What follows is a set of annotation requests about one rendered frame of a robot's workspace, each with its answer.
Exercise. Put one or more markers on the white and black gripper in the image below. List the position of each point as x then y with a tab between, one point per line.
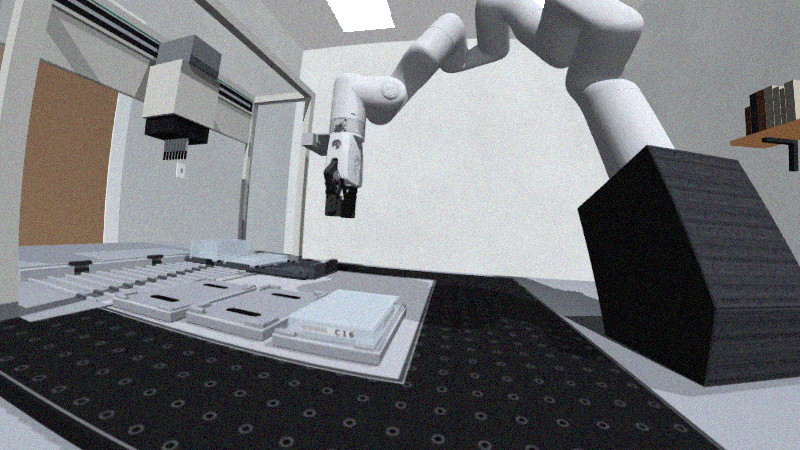
345	162

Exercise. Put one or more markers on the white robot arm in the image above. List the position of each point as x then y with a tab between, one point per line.
619	117

